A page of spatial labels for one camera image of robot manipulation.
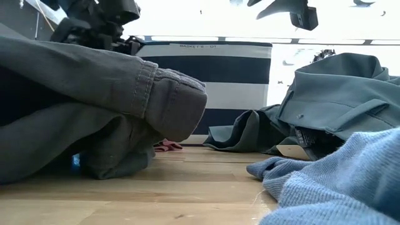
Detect cream paper tag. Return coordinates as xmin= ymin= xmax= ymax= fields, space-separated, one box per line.
xmin=276 ymin=144 xmax=313 ymax=162

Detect maroon garment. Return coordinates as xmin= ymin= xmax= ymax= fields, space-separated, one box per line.
xmin=152 ymin=139 xmax=184 ymax=153

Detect yellow cable with connector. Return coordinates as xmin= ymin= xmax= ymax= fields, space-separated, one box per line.
xmin=34 ymin=0 xmax=56 ymax=32

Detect navy white striped fabric basket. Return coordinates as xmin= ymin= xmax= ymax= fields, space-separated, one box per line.
xmin=136 ymin=40 xmax=273 ymax=145

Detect dark grey garment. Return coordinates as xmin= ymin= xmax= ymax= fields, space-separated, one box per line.
xmin=0 ymin=33 xmax=209 ymax=185

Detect grey-green trousers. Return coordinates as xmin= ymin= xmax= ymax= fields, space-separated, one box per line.
xmin=202 ymin=52 xmax=400 ymax=162

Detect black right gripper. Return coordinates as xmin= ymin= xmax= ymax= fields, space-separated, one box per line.
xmin=246 ymin=0 xmax=319 ymax=31

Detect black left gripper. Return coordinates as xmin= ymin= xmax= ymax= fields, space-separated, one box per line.
xmin=111 ymin=34 xmax=147 ymax=57

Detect light blue knit sock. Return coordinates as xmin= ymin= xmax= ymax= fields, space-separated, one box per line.
xmin=246 ymin=126 xmax=400 ymax=225

